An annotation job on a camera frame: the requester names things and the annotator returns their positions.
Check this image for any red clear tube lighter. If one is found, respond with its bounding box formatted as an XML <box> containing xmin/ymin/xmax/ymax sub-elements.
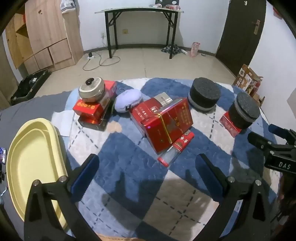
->
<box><xmin>158</xmin><ymin>130</ymin><xmax>195</xmax><ymax>167</ymax></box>

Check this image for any small plain red box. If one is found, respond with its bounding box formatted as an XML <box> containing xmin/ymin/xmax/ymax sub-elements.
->
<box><xmin>219</xmin><ymin>111</ymin><xmax>242</xmax><ymax>138</ymax></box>

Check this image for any black metal frame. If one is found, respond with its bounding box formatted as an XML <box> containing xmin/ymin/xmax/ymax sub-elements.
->
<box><xmin>155</xmin><ymin>0</ymin><xmax>180</xmax><ymax>7</ymax></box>

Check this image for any black-legged folding table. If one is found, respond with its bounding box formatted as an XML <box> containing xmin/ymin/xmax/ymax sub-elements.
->
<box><xmin>94</xmin><ymin>6</ymin><xmax>185</xmax><ymax>60</ymax></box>

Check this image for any round metal tin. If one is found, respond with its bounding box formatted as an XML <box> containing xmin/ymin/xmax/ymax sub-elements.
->
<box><xmin>78</xmin><ymin>77</ymin><xmax>105</xmax><ymax>103</ymax></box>

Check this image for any printed cardboard box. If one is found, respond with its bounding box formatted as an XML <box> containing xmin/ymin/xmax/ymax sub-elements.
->
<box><xmin>232</xmin><ymin>64</ymin><xmax>264</xmax><ymax>97</ymax></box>

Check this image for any striped hanging cloth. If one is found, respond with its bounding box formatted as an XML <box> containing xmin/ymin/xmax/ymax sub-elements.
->
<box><xmin>59</xmin><ymin>0</ymin><xmax>77</xmax><ymax>15</ymax></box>

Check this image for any dark brown door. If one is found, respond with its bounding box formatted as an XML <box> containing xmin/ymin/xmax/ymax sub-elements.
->
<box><xmin>215</xmin><ymin>0</ymin><xmax>267</xmax><ymax>77</ymax></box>

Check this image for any pink plastic bag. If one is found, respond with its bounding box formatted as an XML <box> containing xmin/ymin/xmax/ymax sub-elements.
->
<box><xmin>189</xmin><ymin>42</ymin><xmax>201</xmax><ymax>58</ymax></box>

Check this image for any dark box with flame print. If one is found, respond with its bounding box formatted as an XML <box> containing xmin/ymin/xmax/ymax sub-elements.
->
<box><xmin>78</xmin><ymin>109</ymin><xmax>112</xmax><ymax>132</ymax></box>

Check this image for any red box with lantern print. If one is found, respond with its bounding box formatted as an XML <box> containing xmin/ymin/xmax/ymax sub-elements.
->
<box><xmin>73</xmin><ymin>80</ymin><xmax>117</xmax><ymax>119</ymax></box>

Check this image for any blue white checkered blanket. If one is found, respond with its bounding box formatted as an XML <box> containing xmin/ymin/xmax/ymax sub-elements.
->
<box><xmin>50</xmin><ymin>77</ymin><xmax>279</xmax><ymax>240</ymax></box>

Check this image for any dark checkered cloth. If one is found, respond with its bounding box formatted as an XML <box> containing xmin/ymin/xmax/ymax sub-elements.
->
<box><xmin>161</xmin><ymin>44</ymin><xmax>182</xmax><ymax>55</ymax></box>

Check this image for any yellow plastic tray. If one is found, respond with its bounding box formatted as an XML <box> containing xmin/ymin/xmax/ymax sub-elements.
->
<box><xmin>6</xmin><ymin>118</ymin><xmax>77</xmax><ymax>230</ymax></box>

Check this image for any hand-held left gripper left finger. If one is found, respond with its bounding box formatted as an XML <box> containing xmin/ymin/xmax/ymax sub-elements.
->
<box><xmin>23</xmin><ymin>153</ymin><xmax>102</xmax><ymax>241</ymax></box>

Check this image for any wooden wardrobe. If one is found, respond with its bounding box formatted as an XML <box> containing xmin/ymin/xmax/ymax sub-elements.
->
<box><xmin>5</xmin><ymin>0</ymin><xmax>84</xmax><ymax>75</ymax></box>

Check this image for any purple plush toy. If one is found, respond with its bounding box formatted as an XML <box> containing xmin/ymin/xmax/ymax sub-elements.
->
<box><xmin>112</xmin><ymin>89</ymin><xmax>142</xmax><ymax>114</ymax></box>

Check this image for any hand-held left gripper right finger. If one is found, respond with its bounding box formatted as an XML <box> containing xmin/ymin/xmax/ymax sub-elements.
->
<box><xmin>195</xmin><ymin>153</ymin><xmax>272</xmax><ymax>241</ymax></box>

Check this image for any black open case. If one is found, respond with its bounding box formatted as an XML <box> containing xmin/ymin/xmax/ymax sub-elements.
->
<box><xmin>10</xmin><ymin>69</ymin><xmax>53</xmax><ymax>106</ymax></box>

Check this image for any red wall ornament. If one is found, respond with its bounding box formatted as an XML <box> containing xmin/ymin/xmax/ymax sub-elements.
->
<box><xmin>272</xmin><ymin>6</ymin><xmax>283</xmax><ymax>20</ymax></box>

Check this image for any red box with gold print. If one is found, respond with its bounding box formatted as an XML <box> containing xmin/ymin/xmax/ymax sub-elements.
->
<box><xmin>140</xmin><ymin>108</ymin><xmax>194</xmax><ymax>155</ymax></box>

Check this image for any brass door handle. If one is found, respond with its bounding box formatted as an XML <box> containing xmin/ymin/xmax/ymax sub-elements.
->
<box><xmin>251</xmin><ymin>19</ymin><xmax>261</xmax><ymax>36</ymax></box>

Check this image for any black round foam block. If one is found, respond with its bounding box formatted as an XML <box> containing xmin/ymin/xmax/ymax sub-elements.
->
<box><xmin>228</xmin><ymin>92</ymin><xmax>261</xmax><ymax>130</ymax></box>
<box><xmin>188</xmin><ymin>77</ymin><xmax>221</xmax><ymax>113</ymax></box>

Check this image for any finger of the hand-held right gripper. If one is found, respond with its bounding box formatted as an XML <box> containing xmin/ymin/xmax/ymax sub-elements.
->
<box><xmin>268</xmin><ymin>123</ymin><xmax>296</xmax><ymax>146</ymax></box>
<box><xmin>247</xmin><ymin>131</ymin><xmax>278</xmax><ymax>155</ymax></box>

